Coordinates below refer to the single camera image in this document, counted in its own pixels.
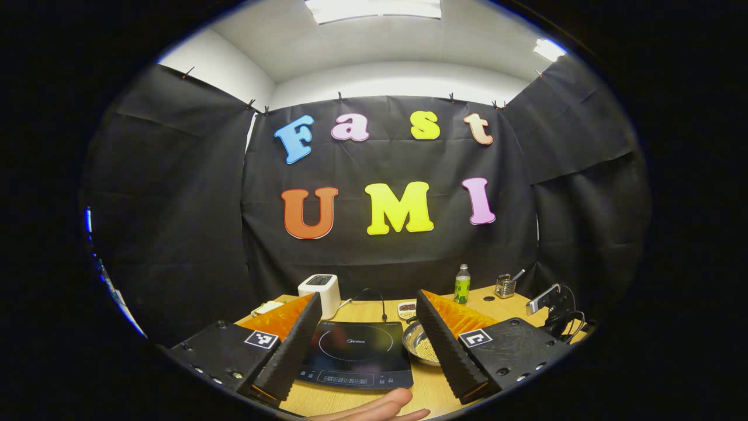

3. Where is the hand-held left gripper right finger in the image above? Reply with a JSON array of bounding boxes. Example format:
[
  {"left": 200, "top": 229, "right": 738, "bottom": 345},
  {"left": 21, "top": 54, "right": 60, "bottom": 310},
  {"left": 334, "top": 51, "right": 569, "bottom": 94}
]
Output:
[{"left": 416, "top": 289, "right": 577, "bottom": 406}]

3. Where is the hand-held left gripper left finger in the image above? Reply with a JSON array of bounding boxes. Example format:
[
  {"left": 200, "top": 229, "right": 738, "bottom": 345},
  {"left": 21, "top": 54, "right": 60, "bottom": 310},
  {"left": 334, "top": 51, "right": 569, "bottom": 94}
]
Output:
[{"left": 165, "top": 292, "right": 324, "bottom": 404}]

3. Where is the stainless steel pot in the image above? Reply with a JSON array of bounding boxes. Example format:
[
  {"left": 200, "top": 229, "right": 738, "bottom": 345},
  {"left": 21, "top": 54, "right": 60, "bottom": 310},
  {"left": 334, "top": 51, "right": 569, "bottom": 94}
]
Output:
[{"left": 402, "top": 319, "right": 445, "bottom": 367}]

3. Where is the black induction cooktop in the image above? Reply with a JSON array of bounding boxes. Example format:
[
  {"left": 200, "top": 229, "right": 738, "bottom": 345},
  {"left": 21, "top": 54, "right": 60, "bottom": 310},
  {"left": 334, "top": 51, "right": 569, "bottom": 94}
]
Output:
[{"left": 295, "top": 320, "right": 414, "bottom": 391}]

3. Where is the green label drink bottle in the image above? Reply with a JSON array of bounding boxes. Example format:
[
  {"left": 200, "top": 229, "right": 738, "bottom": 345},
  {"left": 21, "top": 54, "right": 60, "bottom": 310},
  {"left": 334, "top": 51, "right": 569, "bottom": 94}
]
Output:
[{"left": 454, "top": 264, "right": 471, "bottom": 305}]

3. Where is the white toaster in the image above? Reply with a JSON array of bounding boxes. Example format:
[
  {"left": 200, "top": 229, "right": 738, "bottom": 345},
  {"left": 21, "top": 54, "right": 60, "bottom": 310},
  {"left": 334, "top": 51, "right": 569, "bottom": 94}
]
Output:
[{"left": 297, "top": 274, "right": 341, "bottom": 320}]

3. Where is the silver device on stand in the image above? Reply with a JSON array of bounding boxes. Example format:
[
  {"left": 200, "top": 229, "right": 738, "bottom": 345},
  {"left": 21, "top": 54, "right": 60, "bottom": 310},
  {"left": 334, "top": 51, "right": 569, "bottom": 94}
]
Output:
[{"left": 526, "top": 284, "right": 562, "bottom": 316}]

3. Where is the small ceiling light panel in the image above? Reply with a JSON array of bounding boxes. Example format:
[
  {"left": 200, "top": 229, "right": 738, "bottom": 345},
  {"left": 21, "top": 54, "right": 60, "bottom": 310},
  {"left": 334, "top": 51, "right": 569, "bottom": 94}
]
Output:
[{"left": 533, "top": 38, "right": 566, "bottom": 62}]

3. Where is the large ceiling light panel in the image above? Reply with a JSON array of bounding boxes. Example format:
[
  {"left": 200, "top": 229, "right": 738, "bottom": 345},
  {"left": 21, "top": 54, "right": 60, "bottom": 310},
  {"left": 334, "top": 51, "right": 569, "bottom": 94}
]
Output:
[{"left": 305, "top": 0, "right": 442, "bottom": 25}]

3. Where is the black power cable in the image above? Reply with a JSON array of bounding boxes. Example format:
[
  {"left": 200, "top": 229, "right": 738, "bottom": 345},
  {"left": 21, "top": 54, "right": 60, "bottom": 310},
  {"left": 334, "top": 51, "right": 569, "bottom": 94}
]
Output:
[{"left": 351, "top": 288, "right": 388, "bottom": 322}]

